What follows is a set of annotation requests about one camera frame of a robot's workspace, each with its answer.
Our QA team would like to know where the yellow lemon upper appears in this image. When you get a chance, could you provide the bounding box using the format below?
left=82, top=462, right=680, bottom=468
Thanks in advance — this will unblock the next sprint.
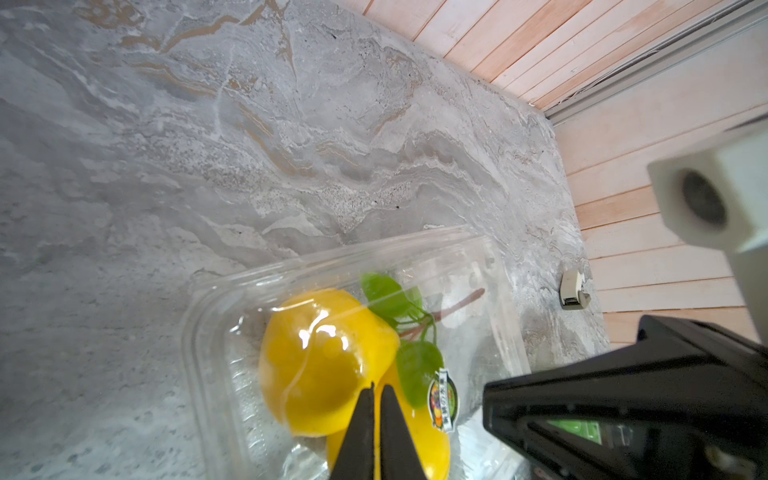
left=259, top=289, right=400, bottom=437

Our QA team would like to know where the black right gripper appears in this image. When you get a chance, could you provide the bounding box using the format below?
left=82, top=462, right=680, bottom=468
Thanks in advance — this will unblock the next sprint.
left=482, top=315, right=767, bottom=479

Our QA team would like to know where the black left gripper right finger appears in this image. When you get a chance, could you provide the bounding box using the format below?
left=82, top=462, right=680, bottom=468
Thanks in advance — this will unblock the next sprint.
left=379, top=385, right=427, bottom=480

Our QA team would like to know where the yellow lemon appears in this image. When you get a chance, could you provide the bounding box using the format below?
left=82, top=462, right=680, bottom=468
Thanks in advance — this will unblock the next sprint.
left=259, top=289, right=400, bottom=437
left=326, top=362, right=451, bottom=479

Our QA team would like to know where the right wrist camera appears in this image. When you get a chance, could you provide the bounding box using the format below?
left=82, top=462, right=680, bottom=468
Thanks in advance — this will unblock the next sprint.
left=647, top=115, right=767, bottom=343

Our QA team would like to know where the round fruit sticker on lemons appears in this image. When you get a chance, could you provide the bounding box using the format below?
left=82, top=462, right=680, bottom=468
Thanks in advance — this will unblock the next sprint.
left=427, top=368, right=460, bottom=433

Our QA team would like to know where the clear box of lemons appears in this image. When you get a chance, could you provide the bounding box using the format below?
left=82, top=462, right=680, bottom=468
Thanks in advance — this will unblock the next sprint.
left=182, top=227, right=530, bottom=479

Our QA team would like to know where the yellow lemon lower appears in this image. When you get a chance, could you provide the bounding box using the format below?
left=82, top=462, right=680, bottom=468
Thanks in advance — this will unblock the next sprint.
left=326, top=362, right=451, bottom=479

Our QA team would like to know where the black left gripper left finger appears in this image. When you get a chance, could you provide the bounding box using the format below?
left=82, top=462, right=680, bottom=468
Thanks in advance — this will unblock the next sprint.
left=329, top=385, right=375, bottom=480

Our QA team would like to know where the small brown white object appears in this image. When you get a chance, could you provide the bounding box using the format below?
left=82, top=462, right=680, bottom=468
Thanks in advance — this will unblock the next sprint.
left=559, top=268, right=591, bottom=310

